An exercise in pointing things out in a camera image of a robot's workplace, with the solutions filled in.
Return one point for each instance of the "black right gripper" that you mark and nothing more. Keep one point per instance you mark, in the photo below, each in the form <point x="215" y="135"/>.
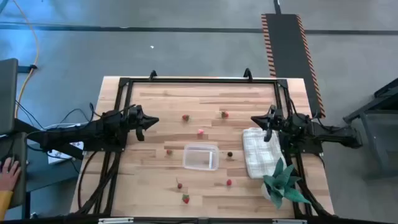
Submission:
<point x="275" y="119"/>

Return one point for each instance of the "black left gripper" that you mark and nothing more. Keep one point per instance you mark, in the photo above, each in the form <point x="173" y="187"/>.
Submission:
<point x="135" y="117"/>

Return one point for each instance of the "red plastic strawberry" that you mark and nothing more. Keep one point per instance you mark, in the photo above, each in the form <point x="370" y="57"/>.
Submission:
<point x="224" y="114"/>
<point x="185" y="117"/>
<point x="186" y="199"/>

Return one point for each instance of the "small dark red berry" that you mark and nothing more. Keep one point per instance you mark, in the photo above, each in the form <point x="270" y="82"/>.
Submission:
<point x="168" y="152"/>

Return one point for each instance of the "pink plastic fruit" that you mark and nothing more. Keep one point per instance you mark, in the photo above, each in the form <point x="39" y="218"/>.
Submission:
<point x="200" y="132"/>

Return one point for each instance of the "red raspberry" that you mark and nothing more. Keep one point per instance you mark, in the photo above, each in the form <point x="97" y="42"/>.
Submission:
<point x="229" y="182"/>

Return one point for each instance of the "dark red cherry with stem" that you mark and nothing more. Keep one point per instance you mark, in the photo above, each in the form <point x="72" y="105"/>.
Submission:
<point x="179" y="186"/>

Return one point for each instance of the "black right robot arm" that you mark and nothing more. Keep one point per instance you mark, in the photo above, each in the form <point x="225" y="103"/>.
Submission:
<point x="329" y="133"/>

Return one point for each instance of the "person's forearm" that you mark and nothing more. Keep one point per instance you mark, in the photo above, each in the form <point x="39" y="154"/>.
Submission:
<point x="4" y="202"/>

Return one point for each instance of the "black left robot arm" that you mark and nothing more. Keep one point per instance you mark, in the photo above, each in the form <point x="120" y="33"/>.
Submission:
<point x="93" y="130"/>

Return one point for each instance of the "clear plastic tupperware container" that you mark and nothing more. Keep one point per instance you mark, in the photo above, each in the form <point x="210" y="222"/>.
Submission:
<point x="200" y="157"/>

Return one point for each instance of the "white folded towel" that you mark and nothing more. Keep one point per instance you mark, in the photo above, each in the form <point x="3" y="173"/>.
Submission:
<point x="259" y="152"/>

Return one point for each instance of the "black clamp hook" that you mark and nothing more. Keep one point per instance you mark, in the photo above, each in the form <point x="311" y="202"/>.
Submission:
<point x="152" y="75"/>
<point x="247" y="74"/>

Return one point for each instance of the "green fabric plant white pot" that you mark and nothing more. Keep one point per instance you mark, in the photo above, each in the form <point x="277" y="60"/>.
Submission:
<point x="281" y="183"/>

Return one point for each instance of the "black mat striped edges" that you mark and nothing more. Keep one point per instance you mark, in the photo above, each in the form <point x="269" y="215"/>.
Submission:
<point x="289" y="56"/>

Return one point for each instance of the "white printed paper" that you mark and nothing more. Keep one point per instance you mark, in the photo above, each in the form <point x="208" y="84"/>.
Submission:
<point x="63" y="150"/>

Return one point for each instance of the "dark metal cart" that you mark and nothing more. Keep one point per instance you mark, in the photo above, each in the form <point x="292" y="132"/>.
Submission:
<point x="367" y="115"/>

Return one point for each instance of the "dark desk top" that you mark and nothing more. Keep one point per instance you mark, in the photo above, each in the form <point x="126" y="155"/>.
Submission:
<point x="46" y="174"/>

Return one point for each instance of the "person's hand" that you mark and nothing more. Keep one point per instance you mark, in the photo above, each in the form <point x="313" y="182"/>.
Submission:
<point x="9" y="174"/>

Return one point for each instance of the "black aluminium table frame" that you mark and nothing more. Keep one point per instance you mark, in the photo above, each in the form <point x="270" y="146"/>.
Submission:
<point x="202" y="80"/>

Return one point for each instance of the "silver metal bracket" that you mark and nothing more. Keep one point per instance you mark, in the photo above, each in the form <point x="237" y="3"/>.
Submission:
<point x="115" y="221"/>
<point x="289" y="221"/>

